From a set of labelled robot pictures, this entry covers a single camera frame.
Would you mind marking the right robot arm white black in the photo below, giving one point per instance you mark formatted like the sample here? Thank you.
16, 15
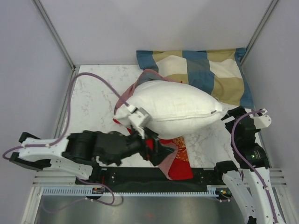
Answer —
250, 183

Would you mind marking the aluminium frame post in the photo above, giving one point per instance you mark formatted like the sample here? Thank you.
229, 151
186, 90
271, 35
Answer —
53, 31
264, 20

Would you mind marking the aluminium front rail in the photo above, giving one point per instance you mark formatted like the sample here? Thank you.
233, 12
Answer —
53, 178

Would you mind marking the blue beige checkered pillow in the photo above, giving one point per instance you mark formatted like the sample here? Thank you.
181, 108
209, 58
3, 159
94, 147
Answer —
216, 72

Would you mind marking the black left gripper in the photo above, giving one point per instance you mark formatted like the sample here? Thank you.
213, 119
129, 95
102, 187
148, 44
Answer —
160, 152

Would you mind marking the red patterned pillowcase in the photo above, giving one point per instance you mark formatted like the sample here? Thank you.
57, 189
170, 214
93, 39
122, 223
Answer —
172, 167

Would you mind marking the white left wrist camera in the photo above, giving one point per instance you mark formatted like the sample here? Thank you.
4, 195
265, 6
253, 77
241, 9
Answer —
138, 118

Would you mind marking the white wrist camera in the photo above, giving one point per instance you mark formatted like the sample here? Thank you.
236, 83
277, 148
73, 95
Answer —
138, 118
261, 119

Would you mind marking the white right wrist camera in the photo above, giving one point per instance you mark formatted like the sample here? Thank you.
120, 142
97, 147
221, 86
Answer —
261, 119

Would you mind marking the white slotted cable duct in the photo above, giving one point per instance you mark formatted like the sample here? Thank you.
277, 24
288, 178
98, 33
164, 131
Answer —
96, 191

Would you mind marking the white pillow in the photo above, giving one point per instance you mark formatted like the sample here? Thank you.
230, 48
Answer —
176, 109

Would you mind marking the right aluminium frame post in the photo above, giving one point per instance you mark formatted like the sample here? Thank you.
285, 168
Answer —
264, 20

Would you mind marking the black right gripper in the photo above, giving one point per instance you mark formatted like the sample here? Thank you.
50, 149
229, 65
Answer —
234, 112

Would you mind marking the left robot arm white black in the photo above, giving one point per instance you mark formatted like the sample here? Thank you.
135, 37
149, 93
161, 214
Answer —
83, 154

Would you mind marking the left aluminium frame post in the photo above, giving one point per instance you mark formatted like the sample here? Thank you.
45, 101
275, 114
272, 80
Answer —
53, 31

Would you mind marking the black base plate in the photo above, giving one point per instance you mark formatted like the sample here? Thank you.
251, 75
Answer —
128, 179

